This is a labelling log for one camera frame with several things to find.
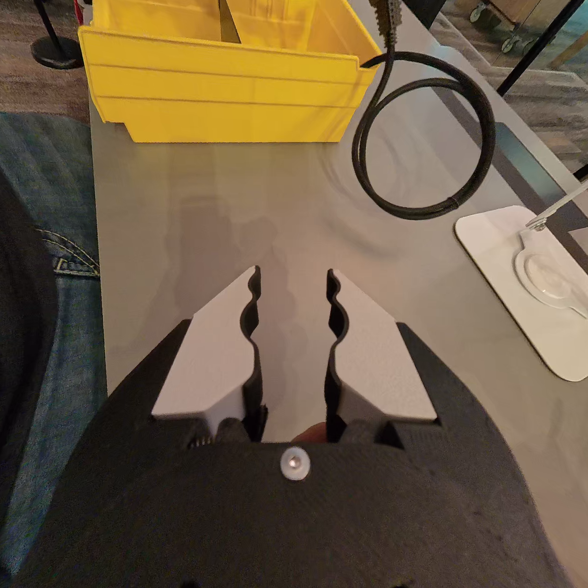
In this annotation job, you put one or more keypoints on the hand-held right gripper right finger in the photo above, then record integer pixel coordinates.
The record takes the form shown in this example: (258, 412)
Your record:
(381, 367)

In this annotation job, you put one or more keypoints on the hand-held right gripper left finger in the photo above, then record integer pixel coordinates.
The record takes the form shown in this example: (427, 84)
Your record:
(206, 367)

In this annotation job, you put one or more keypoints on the yellow plastic bin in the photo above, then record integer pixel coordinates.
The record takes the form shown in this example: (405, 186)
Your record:
(229, 92)

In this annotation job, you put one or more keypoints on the person's blue jeans leg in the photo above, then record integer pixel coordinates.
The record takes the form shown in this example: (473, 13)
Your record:
(69, 344)

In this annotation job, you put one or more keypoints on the white monitor stand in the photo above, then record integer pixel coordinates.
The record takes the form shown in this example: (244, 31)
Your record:
(496, 257)

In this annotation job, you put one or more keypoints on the black pole round base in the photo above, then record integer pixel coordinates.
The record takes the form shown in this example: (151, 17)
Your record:
(55, 53)

